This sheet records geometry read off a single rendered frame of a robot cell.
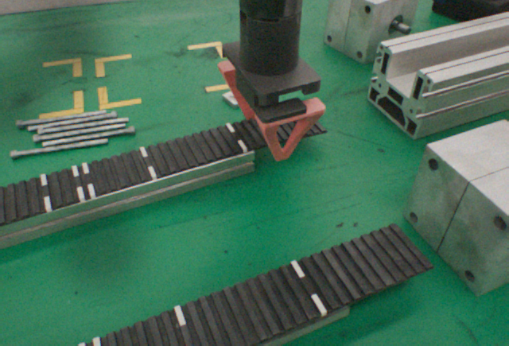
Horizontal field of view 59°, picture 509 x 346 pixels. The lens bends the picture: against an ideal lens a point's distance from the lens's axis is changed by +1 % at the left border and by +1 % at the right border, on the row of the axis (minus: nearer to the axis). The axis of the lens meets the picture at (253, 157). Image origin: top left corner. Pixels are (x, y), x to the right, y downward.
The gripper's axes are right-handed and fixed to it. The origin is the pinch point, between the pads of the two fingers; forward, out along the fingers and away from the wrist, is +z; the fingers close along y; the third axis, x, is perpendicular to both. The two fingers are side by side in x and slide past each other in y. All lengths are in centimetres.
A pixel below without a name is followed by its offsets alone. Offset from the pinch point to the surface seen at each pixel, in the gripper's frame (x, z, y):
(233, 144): 4.3, -0.2, -0.6
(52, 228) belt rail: 23.9, 2.5, -2.2
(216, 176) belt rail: 7.0, 2.2, -2.2
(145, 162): 13.8, -0.1, 0.5
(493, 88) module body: -27.7, -1.5, -5.2
